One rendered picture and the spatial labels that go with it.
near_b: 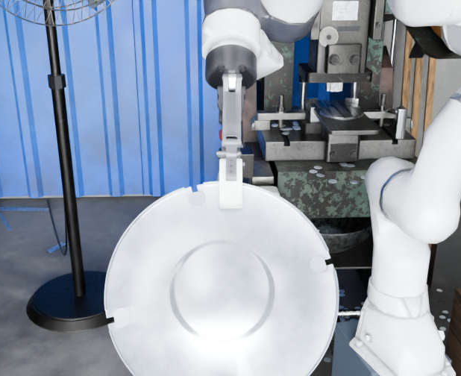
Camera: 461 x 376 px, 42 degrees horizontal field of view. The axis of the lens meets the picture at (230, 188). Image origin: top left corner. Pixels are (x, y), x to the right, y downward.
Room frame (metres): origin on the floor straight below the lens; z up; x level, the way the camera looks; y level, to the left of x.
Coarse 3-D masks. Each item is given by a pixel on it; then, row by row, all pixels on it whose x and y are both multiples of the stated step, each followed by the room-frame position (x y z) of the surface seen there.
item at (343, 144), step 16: (320, 112) 1.69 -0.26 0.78; (336, 112) 1.69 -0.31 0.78; (352, 112) 1.69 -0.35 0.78; (336, 128) 1.53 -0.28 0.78; (352, 128) 1.53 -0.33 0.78; (368, 128) 1.53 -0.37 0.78; (336, 144) 1.63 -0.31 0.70; (352, 144) 1.64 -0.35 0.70; (336, 160) 1.63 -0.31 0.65; (352, 160) 1.64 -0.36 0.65
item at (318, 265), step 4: (316, 256) 0.67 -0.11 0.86; (312, 260) 0.67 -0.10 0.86; (316, 260) 0.67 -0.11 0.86; (320, 260) 0.67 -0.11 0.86; (312, 264) 0.66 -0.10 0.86; (316, 264) 0.66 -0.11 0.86; (320, 264) 0.66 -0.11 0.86; (324, 264) 0.66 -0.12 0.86; (312, 268) 0.66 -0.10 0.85; (316, 268) 0.66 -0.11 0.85; (320, 268) 0.66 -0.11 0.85; (324, 268) 0.66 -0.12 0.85; (316, 272) 0.66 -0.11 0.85; (320, 272) 0.66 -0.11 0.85
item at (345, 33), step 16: (336, 0) 1.73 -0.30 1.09; (352, 0) 1.73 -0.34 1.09; (368, 0) 1.73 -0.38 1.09; (336, 16) 1.73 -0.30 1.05; (352, 16) 1.73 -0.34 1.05; (368, 16) 1.73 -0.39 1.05; (320, 32) 1.72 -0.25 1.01; (336, 32) 1.72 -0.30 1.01; (352, 32) 1.73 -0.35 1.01; (368, 32) 1.73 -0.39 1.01; (320, 48) 1.73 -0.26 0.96; (336, 48) 1.70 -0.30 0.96; (352, 48) 1.70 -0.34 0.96; (320, 64) 1.73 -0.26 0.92; (336, 64) 1.70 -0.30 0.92; (352, 64) 1.70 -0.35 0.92
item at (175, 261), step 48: (144, 240) 0.68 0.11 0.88; (192, 240) 0.68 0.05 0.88; (240, 240) 0.68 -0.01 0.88; (288, 240) 0.69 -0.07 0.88; (144, 288) 0.64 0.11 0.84; (192, 288) 0.64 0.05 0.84; (240, 288) 0.64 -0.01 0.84; (288, 288) 0.64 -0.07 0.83; (336, 288) 0.64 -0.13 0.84; (144, 336) 0.60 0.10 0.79; (192, 336) 0.60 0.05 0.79; (240, 336) 0.60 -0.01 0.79; (288, 336) 0.60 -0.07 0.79
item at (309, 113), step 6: (318, 102) 1.82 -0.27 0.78; (324, 102) 1.82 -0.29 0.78; (336, 102) 1.82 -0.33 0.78; (342, 102) 1.82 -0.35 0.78; (348, 102) 1.82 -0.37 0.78; (306, 108) 1.85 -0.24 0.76; (312, 108) 1.76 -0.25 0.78; (306, 114) 1.84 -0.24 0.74; (312, 114) 1.76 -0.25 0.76; (312, 120) 1.76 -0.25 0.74; (318, 120) 1.76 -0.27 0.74
